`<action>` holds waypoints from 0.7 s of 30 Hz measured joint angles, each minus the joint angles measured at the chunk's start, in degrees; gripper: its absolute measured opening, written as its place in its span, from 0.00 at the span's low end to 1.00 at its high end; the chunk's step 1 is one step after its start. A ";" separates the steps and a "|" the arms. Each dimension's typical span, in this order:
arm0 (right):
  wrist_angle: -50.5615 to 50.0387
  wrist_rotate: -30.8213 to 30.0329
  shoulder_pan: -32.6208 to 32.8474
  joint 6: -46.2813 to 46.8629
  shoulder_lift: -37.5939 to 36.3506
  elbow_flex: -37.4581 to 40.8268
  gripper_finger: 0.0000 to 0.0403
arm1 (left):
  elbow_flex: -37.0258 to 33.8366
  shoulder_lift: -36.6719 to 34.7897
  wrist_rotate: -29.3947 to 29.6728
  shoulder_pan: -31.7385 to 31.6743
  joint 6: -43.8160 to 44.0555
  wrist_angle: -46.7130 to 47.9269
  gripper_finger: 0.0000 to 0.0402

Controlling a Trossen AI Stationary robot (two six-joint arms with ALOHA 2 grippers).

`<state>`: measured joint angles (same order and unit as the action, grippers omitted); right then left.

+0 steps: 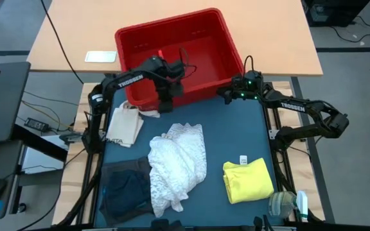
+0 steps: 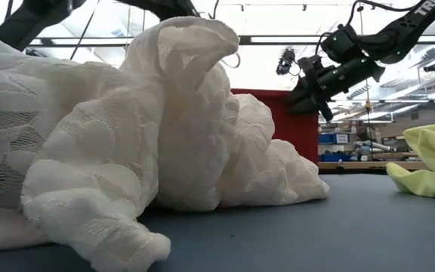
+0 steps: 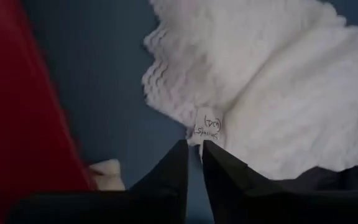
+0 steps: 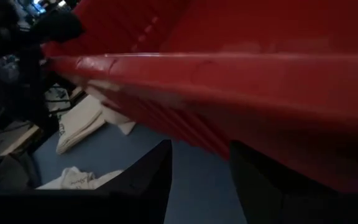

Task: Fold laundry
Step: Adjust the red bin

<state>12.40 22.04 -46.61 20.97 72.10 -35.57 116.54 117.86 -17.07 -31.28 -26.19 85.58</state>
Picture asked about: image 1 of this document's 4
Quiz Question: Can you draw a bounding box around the black computer tower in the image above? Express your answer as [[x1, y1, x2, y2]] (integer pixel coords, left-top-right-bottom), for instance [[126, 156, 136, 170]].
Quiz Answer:
[[303, 0, 370, 28]]

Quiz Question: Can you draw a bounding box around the black power adapter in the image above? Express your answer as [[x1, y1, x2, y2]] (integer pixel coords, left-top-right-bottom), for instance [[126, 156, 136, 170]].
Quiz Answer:
[[24, 117, 49, 133]]

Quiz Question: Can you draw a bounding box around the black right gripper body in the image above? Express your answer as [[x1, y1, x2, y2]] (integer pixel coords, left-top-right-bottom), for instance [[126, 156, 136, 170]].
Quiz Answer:
[[226, 83, 241, 99]]

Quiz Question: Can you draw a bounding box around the thin black cable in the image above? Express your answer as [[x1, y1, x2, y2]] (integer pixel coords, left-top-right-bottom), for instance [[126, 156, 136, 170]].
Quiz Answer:
[[39, 0, 85, 85]]

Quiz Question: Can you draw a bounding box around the light wooden desk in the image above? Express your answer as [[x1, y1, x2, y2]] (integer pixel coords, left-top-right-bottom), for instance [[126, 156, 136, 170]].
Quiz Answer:
[[26, 0, 324, 78]]

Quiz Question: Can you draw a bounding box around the dark navy garment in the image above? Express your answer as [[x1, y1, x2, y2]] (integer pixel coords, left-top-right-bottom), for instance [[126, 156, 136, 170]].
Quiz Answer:
[[105, 168, 153, 215]]

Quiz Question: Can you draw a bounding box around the yellow shirt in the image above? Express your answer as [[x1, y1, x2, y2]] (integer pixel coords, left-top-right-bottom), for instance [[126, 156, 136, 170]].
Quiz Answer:
[[222, 155, 275, 205]]

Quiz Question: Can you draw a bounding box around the white card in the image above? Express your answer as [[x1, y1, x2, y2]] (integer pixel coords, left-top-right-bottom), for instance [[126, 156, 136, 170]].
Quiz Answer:
[[84, 50, 118, 64]]

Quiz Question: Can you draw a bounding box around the dark grey garment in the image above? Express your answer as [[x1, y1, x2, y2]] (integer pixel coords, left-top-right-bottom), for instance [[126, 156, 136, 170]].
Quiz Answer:
[[98, 156, 155, 226]]

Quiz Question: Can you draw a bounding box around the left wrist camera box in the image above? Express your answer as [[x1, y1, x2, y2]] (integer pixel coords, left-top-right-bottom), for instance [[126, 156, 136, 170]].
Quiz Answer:
[[165, 60, 186, 78]]

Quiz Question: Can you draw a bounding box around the wooden side board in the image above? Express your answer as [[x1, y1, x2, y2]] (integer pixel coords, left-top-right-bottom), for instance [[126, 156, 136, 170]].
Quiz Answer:
[[270, 80, 326, 222], [51, 82, 112, 225]]

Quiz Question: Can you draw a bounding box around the black floor cable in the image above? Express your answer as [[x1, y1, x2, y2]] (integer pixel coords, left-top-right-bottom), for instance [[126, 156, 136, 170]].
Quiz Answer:
[[328, 15, 370, 44]]

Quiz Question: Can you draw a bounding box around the white lace garment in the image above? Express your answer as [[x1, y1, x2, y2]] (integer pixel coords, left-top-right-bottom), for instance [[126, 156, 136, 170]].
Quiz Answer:
[[146, 122, 208, 219]]

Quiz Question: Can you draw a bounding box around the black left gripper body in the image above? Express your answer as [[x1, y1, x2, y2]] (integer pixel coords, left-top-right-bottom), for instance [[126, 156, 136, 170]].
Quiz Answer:
[[155, 81, 184, 104]]

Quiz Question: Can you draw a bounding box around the red plastic laundry basket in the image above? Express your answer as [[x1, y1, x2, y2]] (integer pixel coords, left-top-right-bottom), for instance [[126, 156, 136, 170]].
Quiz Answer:
[[114, 7, 245, 112]]

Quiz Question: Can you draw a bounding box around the beige striped cloth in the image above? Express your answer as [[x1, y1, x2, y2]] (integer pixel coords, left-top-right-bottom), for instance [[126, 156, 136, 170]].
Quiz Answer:
[[105, 99, 161, 149]]

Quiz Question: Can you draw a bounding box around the black laptop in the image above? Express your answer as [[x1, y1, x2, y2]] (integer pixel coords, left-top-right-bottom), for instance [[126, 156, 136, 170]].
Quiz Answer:
[[0, 56, 32, 145]]

